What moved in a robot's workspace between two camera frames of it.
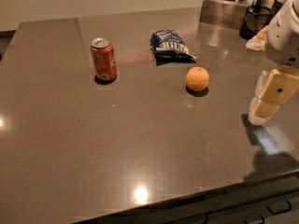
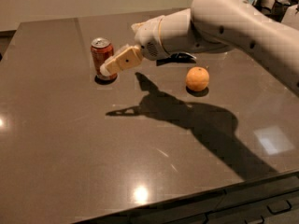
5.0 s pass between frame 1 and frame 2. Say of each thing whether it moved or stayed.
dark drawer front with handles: stayed
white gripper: moved
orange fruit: stayed
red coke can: stayed
